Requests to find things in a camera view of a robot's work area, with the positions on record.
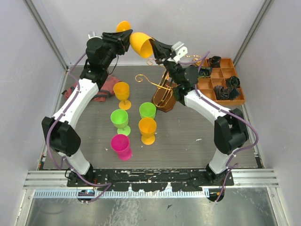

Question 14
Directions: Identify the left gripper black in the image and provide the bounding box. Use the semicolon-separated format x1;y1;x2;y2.
102;29;135;70

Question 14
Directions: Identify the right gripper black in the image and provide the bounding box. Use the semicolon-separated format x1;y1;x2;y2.
149;38;182;86

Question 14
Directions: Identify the orange wine glass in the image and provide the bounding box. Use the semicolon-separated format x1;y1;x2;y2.
116;21;153;58
138;117;157;145
113;81;131;110

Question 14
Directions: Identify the gold wire wine glass rack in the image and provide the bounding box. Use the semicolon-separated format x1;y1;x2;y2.
135;55;207;112

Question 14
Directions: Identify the green wine glass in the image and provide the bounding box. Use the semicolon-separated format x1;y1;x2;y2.
139;102;157;119
110;109;131;136

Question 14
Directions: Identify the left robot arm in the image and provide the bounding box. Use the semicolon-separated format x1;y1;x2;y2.
41;28;133;186

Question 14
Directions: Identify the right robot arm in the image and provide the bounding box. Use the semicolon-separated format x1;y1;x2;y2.
150;39;249;186

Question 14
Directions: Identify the orange wine glass front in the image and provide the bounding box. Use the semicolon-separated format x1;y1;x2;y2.
138;117;157;145

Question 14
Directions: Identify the pink wine glass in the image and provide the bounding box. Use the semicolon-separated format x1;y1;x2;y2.
111;134;132;161

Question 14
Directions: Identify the red printed t-shirt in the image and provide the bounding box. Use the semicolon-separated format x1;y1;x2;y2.
62;75;121;102

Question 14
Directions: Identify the dark rolled sock upper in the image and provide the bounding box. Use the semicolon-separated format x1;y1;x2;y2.
208;56;222;68

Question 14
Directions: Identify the wooden compartment tray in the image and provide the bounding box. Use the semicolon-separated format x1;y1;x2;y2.
198;58;246;106

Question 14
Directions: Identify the dark rolled sock lower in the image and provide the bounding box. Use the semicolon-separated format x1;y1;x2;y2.
214;85;240;100

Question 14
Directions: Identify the dark rolled sock right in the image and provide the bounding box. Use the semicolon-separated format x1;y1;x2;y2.
225;76;240;88

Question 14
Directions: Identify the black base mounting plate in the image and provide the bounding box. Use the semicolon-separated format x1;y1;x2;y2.
67;167;235;192

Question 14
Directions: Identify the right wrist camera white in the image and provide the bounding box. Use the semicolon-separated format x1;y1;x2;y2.
171;41;188;63

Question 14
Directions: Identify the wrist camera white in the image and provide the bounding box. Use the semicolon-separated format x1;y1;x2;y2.
88;31;97;39
171;41;188;63

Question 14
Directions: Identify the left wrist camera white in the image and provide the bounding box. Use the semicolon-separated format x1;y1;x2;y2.
88;31;97;39

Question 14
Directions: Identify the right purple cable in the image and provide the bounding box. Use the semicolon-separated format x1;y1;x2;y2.
180;51;260;204

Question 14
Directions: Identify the purple cable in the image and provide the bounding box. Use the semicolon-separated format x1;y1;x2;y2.
180;51;260;204
46;52;113;203

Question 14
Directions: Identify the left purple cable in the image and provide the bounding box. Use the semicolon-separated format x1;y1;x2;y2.
46;52;113;203

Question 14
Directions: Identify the aluminium rail front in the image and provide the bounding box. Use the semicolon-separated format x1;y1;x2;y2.
24;168;278;189

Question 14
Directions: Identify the grey slotted cable duct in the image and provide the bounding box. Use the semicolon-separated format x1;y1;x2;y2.
33;189;209;199

